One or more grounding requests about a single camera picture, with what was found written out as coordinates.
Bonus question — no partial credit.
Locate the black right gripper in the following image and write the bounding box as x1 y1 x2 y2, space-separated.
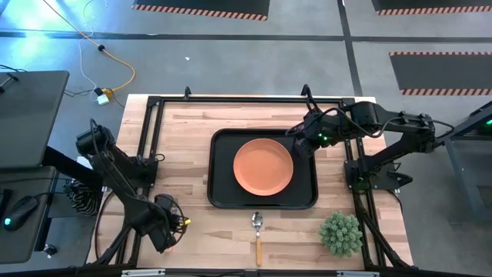
293 125 334 159

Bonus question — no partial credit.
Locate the orange round plate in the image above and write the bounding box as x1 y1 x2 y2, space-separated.
232 138 295 197

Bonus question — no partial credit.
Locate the metal spoon wooden handle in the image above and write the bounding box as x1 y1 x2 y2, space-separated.
251 211 264 267

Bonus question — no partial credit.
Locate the black rectangular tray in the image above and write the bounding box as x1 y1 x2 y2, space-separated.
206 128 319 211

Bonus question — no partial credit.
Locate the white label plate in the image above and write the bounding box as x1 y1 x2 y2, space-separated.
75 155 94 170

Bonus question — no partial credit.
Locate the black white striped bundle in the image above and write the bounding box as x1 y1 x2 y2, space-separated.
63 179 103 217

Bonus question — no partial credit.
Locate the small green artificial plant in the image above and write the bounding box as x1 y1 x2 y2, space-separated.
318 210 364 259

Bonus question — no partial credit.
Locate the black desk support beam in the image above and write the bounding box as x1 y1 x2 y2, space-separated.
42 145 105 190

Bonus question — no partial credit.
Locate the black computer mouse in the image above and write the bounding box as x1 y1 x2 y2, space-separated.
2 195 39 232

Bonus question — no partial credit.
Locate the dark desk surface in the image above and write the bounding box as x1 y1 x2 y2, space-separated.
0 165 58 265

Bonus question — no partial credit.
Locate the black mat striped edge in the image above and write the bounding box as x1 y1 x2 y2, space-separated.
389 51 492 97
132 0 271 22
371 0 492 17

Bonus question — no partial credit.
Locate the grey metal stand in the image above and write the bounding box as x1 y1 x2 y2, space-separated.
434 100 492 224

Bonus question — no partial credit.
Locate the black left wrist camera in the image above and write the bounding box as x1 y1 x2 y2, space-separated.
153 193 182 222

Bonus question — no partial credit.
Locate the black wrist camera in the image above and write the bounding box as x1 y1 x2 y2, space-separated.
303 110 323 128
153 193 182 222

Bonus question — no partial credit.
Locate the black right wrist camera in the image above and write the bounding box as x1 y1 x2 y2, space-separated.
303 110 323 128

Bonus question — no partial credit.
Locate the silver metal bracket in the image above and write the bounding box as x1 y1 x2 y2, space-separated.
337 270 381 277
121 269 166 277

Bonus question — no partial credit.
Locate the black metal table frame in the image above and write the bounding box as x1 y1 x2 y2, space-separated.
86 83 416 277

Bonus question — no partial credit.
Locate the yellow floor cable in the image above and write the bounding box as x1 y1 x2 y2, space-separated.
41 0 137 94

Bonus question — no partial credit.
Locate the thin white floor cable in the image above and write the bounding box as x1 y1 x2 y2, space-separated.
78 0 109 93

